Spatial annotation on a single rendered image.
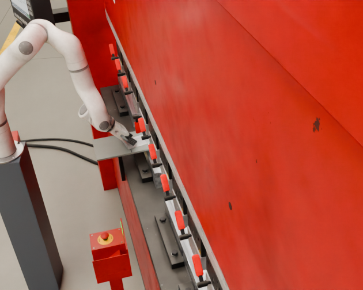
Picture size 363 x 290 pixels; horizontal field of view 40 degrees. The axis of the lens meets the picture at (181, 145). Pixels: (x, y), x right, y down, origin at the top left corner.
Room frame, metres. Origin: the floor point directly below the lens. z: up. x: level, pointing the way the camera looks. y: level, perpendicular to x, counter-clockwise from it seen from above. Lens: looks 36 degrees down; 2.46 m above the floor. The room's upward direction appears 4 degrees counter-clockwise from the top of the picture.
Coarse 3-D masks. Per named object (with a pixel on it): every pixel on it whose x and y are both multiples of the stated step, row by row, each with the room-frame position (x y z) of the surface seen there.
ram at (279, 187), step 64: (128, 0) 1.92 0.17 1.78; (192, 0) 1.03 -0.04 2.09; (192, 64) 1.05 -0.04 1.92; (256, 64) 0.69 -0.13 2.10; (192, 128) 1.08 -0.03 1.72; (256, 128) 0.68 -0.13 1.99; (320, 128) 0.50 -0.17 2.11; (192, 192) 1.11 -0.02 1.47; (256, 192) 0.67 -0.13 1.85; (320, 192) 0.48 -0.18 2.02; (256, 256) 0.66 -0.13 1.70; (320, 256) 0.46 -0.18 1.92
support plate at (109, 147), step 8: (112, 136) 2.11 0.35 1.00; (96, 144) 2.05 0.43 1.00; (104, 144) 2.04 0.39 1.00; (112, 144) 2.04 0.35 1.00; (120, 144) 2.04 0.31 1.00; (144, 144) 2.02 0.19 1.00; (96, 152) 1.98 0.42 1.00; (104, 152) 1.98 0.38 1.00; (112, 152) 1.97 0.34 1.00; (120, 152) 1.97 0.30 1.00; (128, 152) 1.96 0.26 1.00; (136, 152) 1.97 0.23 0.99
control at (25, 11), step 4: (12, 0) 3.23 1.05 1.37; (16, 0) 3.15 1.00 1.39; (20, 0) 3.08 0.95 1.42; (24, 0) 3.00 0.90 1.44; (12, 4) 3.26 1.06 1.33; (16, 4) 3.17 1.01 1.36; (20, 4) 3.10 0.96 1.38; (24, 4) 3.02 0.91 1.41; (16, 8) 3.19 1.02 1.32; (20, 8) 3.12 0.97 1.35; (24, 8) 3.04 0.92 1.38; (24, 12) 3.06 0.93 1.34; (28, 12) 2.98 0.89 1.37; (28, 16) 3.00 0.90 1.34
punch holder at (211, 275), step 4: (208, 256) 0.97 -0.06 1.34; (208, 260) 0.97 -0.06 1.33; (208, 264) 0.97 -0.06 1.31; (208, 268) 0.97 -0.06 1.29; (212, 268) 0.94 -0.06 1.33; (208, 272) 0.98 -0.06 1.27; (212, 272) 0.94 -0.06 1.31; (208, 276) 0.97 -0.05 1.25; (212, 276) 0.94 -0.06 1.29; (216, 276) 0.90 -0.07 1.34; (208, 280) 0.97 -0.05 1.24; (212, 280) 0.94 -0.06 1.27; (216, 280) 0.90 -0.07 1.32; (208, 284) 0.97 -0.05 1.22; (212, 284) 0.94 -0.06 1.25; (216, 284) 0.90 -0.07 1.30; (220, 284) 0.87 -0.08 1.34; (208, 288) 0.97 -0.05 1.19; (212, 288) 0.93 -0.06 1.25; (216, 288) 0.90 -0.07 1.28; (220, 288) 0.87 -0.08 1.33
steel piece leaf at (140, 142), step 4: (136, 136) 2.09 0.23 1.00; (140, 136) 2.09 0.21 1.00; (124, 140) 2.07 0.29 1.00; (140, 140) 2.06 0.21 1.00; (144, 140) 2.05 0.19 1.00; (124, 144) 2.03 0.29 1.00; (128, 144) 2.03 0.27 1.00; (136, 144) 2.02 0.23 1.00; (140, 144) 2.02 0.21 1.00; (128, 148) 1.99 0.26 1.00
